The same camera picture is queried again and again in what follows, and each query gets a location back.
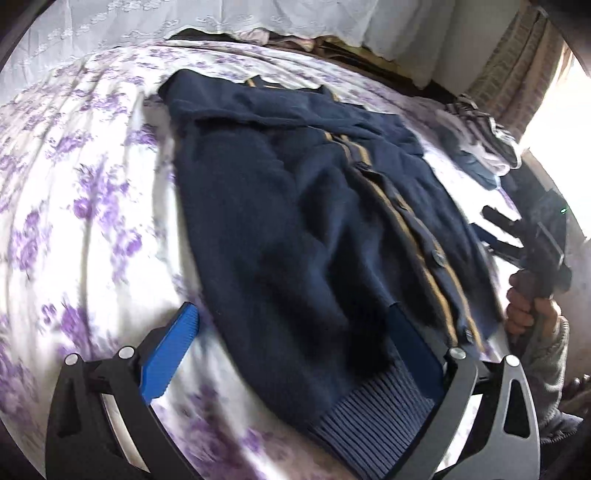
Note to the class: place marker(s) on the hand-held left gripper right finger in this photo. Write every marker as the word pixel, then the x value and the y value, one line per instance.
pixel 413 348

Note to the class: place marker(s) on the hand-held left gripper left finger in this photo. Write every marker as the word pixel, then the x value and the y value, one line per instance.
pixel 168 355

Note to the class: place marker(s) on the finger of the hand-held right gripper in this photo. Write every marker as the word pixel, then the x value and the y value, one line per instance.
pixel 496 242
pixel 505 221

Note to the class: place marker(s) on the navy knit cardigan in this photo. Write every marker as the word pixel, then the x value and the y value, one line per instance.
pixel 277 230

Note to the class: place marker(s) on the person's right forearm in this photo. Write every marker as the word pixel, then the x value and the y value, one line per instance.
pixel 549 369

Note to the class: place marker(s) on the person's right hand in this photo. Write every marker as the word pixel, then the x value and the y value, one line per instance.
pixel 517 314

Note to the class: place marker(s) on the blue garment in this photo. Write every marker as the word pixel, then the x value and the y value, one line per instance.
pixel 480 177

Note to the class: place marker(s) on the white garment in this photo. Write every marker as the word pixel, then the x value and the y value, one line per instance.
pixel 485 157

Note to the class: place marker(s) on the striped garment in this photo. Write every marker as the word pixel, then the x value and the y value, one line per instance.
pixel 501 138

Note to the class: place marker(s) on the checked curtain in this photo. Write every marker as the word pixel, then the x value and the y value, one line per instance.
pixel 517 83

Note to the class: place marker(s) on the purple floral bed sheet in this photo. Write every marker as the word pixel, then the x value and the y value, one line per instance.
pixel 69 184

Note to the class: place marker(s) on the woven mat stack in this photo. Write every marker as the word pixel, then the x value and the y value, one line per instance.
pixel 341 50

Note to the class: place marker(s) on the pink folded bedding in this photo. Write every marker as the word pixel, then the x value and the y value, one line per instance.
pixel 295 42

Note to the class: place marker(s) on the white lace cloth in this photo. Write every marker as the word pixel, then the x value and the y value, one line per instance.
pixel 115 23

